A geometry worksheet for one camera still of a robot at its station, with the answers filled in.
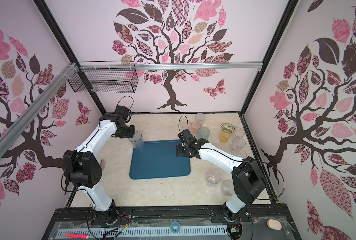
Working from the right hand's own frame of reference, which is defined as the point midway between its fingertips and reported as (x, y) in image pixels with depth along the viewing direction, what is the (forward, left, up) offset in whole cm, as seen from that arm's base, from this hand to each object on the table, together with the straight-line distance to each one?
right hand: (179, 149), depth 87 cm
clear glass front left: (-13, -20, -10) cm, 26 cm away
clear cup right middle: (+9, -39, -7) cm, 41 cm away
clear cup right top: (+19, -43, -9) cm, 48 cm away
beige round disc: (-37, -46, -9) cm, 59 cm away
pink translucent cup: (+20, -11, -3) cm, 23 cm away
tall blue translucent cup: (+5, +25, +2) cm, 26 cm away
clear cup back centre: (+30, -16, -5) cm, 34 cm away
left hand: (+7, +30, +4) cm, 31 cm away
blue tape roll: (-37, +2, -10) cm, 39 cm away
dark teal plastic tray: (-1, +14, -11) cm, 18 cm away
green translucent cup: (+16, -16, -4) cm, 23 cm away
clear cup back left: (+24, -4, -6) cm, 25 cm away
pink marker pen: (-40, +46, -10) cm, 62 cm away
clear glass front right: (-19, -27, -10) cm, 35 cm away
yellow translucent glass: (+22, -35, -9) cm, 42 cm away
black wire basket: (+41, +48, +24) cm, 68 cm away
